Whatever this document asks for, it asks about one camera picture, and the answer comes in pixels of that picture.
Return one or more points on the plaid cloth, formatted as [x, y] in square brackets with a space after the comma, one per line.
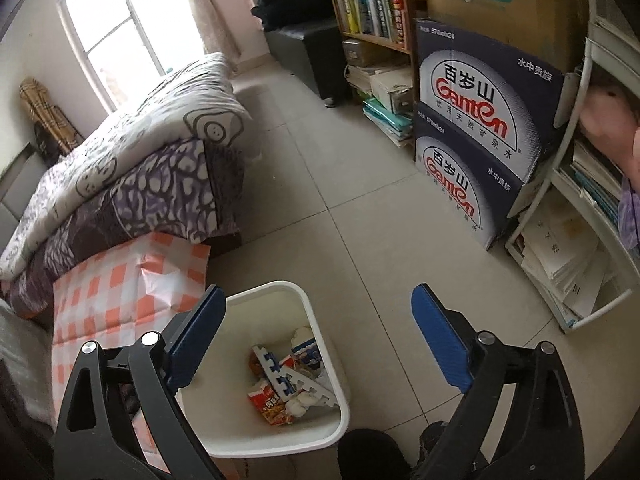
[47, 115]

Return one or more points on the stack of white papers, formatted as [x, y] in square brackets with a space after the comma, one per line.
[565, 250]

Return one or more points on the pink curtain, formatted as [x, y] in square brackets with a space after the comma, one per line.
[210, 15]

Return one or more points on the dark blue water carton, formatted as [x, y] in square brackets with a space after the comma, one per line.
[450, 185]
[470, 90]

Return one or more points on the purple cloth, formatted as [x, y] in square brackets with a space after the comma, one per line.
[629, 215]

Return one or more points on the white tissue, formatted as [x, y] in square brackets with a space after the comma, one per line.
[305, 402]

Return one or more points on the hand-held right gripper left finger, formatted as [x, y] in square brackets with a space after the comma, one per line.
[195, 335]

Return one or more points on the window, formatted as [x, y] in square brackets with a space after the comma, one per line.
[120, 30]

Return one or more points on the black slipper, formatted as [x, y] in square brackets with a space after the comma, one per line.
[372, 455]
[436, 440]

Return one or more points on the pink soft object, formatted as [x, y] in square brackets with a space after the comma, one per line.
[607, 120]

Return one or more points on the grey bed headboard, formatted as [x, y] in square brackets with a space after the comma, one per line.
[20, 185]

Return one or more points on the white foam puzzle piece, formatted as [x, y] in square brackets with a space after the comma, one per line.
[300, 382]

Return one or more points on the white cartoon print quilt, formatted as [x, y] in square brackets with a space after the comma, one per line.
[125, 145]

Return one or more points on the red white snack wrapper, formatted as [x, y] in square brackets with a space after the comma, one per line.
[270, 405]

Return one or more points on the blue snack box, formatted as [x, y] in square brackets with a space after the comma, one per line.
[305, 352]

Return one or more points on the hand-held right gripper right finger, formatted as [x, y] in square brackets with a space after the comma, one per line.
[440, 340]

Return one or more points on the row of books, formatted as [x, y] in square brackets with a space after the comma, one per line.
[370, 5]

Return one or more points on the black cabinet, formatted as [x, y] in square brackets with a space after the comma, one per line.
[310, 55]

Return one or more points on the white plastic bin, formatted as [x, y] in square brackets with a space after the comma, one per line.
[240, 325]

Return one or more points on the orange white checkered cloth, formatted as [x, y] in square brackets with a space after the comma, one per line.
[110, 285]

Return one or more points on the brown cardboard box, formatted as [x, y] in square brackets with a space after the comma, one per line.
[525, 15]

